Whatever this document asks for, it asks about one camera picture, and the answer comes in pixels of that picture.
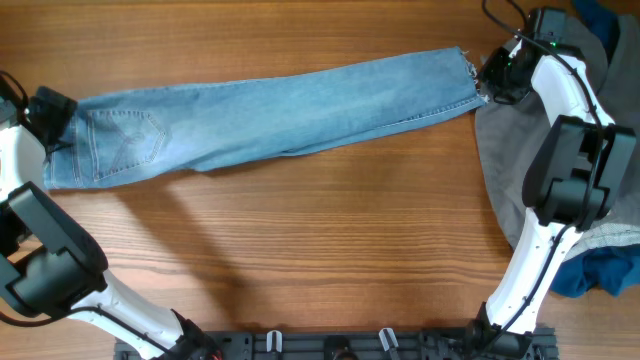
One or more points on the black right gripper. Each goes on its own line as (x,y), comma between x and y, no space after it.
(501,76)

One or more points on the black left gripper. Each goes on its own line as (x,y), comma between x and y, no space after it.
(51,112)

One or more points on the light blue denim jeans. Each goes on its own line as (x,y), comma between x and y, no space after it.
(131,136)

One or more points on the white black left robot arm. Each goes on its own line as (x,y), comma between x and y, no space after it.
(51,267)

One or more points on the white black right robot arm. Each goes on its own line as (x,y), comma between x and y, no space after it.
(572,181)

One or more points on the grey garment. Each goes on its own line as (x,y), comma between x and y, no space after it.
(508,138)

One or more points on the dark blue garment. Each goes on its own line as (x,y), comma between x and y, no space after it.
(607,257)

